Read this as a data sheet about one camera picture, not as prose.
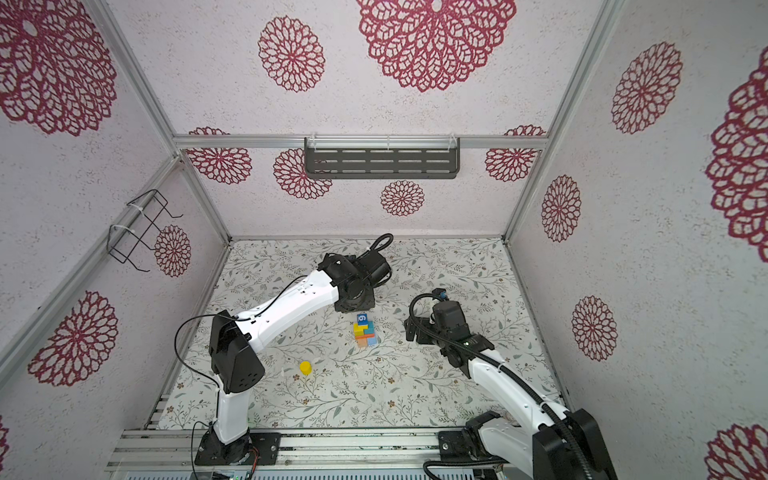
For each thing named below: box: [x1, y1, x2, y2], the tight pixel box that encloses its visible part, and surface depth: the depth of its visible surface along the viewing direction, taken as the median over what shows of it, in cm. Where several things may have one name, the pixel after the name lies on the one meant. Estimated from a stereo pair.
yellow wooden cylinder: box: [299, 360, 313, 376], surface depth 87 cm
